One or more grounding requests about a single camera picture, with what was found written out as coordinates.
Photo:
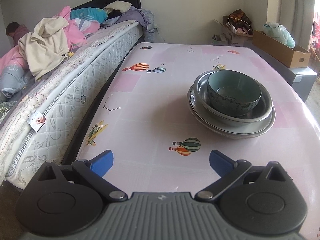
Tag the open cardboard box with clutter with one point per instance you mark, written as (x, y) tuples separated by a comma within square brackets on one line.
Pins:
[(236, 30)]

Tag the white plate with dark rim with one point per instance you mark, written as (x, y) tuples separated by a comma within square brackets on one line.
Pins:
[(228, 128)]

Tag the purple grey bedsheet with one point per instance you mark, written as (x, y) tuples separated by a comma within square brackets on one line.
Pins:
[(144, 17)]

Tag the grey window curtain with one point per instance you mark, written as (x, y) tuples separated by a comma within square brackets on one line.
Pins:
[(297, 16)]

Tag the teal patterned pillow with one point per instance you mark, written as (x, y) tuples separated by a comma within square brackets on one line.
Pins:
[(90, 14)]

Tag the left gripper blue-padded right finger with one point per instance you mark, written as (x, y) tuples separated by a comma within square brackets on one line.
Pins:
[(232, 173)]

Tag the white quilted mattress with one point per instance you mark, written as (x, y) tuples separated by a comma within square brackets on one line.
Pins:
[(41, 125)]

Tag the large stainless steel bowl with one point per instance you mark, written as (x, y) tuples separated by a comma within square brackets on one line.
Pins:
[(260, 112)]

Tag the white teal plastic bag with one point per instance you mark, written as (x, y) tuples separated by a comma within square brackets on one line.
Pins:
[(279, 33)]

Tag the teal ceramic bowl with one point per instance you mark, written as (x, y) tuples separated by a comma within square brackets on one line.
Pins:
[(232, 93)]

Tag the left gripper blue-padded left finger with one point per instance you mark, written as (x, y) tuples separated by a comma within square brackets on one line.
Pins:
[(89, 173)]

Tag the cream cloth garment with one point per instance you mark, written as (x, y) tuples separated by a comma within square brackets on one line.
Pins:
[(45, 47)]

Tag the pink blanket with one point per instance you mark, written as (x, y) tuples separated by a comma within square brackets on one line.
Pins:
[(75, 38)]

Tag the long brown cardboard box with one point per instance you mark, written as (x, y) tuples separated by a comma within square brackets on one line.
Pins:
[(296, 57)]

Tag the grey storage box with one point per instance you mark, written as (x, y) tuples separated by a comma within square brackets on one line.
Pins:
[(300, 79)]

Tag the person in maroon jacket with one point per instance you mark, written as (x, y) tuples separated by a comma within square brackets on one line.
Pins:
[(16, 31)]

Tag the pink balloon pattern tablecloth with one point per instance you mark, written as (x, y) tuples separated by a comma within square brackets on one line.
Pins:
[(161, 137)]

